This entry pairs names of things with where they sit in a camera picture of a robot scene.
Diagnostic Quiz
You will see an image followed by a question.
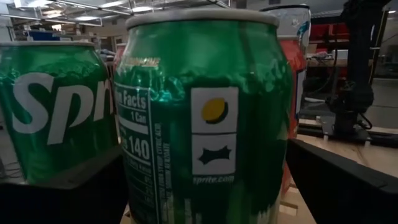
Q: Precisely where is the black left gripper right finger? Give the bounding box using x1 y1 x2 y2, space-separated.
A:
285 138 398 224

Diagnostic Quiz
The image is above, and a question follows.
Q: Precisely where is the silver Celsius Arctic Vibe can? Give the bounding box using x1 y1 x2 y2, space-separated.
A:
259 3 312 48

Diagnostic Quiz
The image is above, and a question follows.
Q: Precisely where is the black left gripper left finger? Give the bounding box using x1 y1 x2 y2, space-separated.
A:
0 145 129 224

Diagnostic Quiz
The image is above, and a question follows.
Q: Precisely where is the green Sprite can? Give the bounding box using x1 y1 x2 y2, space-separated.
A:
0 41 121 185
112 7 295 224

